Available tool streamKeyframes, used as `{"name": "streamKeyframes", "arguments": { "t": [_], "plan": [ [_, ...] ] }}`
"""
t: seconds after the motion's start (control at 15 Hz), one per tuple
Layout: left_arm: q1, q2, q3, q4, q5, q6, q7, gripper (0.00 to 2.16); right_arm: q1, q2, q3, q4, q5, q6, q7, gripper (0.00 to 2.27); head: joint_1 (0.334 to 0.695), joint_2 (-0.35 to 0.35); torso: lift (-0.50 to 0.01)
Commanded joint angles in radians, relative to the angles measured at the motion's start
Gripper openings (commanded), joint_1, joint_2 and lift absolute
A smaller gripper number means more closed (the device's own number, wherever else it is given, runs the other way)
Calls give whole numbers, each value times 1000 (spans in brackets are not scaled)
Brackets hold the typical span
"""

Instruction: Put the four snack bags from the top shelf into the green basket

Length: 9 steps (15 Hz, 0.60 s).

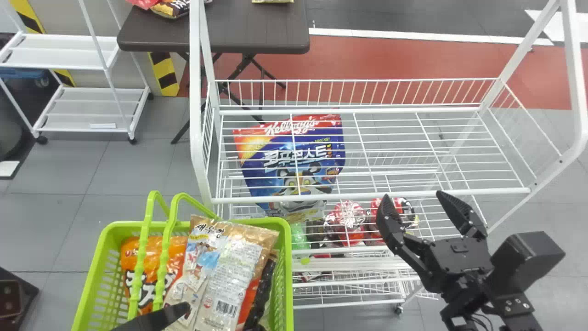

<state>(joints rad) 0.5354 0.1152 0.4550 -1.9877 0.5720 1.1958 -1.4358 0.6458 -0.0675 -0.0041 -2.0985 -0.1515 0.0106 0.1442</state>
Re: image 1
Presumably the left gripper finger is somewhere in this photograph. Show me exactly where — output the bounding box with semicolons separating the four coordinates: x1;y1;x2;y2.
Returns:
110;302;192;331

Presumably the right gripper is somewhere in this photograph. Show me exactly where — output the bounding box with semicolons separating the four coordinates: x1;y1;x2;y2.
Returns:
376;190;496;297

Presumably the red noodle cup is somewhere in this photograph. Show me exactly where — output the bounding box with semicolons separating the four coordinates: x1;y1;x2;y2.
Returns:
367;197;419;243
323;200;368;247

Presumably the orange snack packet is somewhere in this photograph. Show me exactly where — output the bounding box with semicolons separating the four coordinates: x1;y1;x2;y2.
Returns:
120;236;190;318

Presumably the green basket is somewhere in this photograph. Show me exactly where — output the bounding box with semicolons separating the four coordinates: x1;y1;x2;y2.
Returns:
71;191;294;331

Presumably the beige snack packet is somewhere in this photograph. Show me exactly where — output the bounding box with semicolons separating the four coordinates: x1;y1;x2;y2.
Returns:
163;215;280;331

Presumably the black snack packet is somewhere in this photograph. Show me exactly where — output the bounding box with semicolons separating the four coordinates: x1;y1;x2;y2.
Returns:
243;251;279;331

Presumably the green bottle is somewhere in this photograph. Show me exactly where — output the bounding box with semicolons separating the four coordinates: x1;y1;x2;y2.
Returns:
290;223;311;266

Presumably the blue cereal bag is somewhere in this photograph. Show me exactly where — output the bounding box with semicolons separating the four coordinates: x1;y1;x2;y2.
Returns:
232;114;346;217

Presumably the white shelf trolley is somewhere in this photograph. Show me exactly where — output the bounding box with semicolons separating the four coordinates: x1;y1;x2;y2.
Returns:
0;0;155;146

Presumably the dark side table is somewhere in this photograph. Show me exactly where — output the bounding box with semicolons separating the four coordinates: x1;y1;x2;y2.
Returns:
117;0;311;145

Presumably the brown snack packet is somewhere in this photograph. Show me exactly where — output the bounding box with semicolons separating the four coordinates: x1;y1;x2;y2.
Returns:
150;0;213;19

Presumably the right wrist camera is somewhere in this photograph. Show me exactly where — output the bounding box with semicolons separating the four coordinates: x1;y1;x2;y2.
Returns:
488;231;566;297

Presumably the white wire rack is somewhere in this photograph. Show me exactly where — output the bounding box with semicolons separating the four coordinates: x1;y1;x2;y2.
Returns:
189;0;588;316

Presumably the yellow black striped post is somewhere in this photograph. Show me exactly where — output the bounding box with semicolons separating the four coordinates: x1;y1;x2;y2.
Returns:
147;51;180;97
9;0;77;88

